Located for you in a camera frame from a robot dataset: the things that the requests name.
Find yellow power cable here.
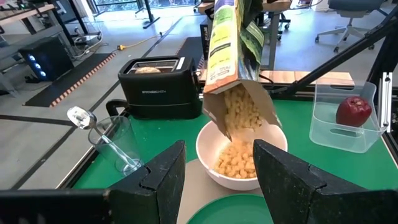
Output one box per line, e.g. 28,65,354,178
116,30,164,51

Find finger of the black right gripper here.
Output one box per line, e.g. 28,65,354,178
247,0,264,26

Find clear plastic bin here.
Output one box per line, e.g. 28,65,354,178
309,81,388,154

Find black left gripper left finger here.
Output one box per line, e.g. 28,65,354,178
0,139,187,224

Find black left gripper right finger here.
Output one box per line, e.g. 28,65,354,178
252,139,398,224

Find black diagonal frame strut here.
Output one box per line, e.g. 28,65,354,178
284,15,398,96

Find green plate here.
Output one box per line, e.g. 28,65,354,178
186,193,274,224

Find black computer tower blue lights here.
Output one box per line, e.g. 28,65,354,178
18,36,75,82

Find beige bagel half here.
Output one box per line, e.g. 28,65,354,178
134,66,162,75

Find grey office chair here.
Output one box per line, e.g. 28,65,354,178
314,0,386,53

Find panda print cereal box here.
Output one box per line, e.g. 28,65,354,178
201,0,282,141

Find metal spoon with teal handle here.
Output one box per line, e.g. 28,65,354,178
67,106,139,170

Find black upright frame strut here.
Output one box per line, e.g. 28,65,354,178
366,29,398,94

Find black curved bracket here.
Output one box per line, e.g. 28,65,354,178
105,98,130,118

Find black toaster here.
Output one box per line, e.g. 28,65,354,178
117,55,203,121

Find black box white text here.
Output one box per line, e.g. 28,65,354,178
200,24,213,60

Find black floor mat striped edge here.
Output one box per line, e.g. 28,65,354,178
175,36,208,69
24,52,116,108

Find wooden bench board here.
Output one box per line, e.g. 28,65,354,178
198,70,355,87

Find yellow cereal puffs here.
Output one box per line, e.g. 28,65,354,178
214,85,265,180

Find red apple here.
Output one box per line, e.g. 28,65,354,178
335,96,373,128

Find wooden desk grey leg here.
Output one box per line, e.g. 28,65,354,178
261,0,292,71

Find black table leg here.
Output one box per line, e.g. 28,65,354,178
136,0,161,29

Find wooden top work desk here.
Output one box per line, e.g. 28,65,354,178
0,2,63,97

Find empty clear drinking glass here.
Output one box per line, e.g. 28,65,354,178
88,115,145,177

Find aluminium frame bracket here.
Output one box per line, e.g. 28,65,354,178
378,72,393,133

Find white ceramic bowl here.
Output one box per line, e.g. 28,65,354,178
195,119,289,192

